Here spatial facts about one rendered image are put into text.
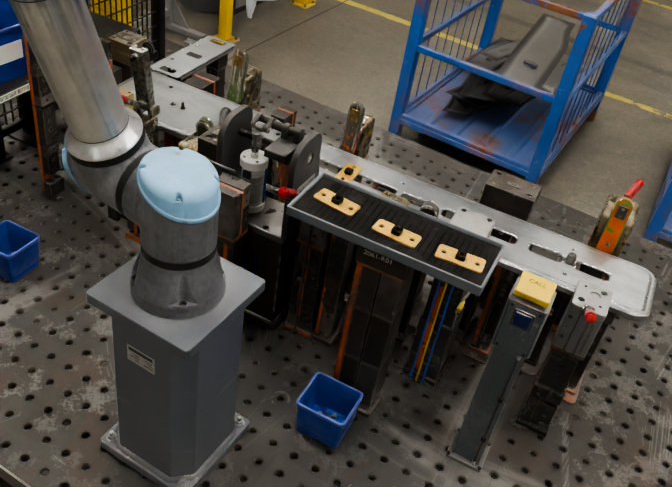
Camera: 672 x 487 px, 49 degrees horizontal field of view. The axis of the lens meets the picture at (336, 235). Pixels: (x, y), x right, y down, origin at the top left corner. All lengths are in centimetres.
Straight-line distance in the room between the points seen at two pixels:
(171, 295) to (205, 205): 16
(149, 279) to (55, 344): 59
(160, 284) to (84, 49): 36
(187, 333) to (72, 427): 47
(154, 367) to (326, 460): 45
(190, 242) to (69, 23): 34
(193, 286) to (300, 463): 50
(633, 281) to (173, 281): 97
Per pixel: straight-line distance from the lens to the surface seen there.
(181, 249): 110
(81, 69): 103
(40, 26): 99
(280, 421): 155
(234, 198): 146
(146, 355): 122
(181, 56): 216
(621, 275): 166
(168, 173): 107
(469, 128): 383
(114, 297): 121
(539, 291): 127
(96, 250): 192
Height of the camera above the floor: 193
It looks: 38 degrees down
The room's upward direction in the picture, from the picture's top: 10 degrees clockwise
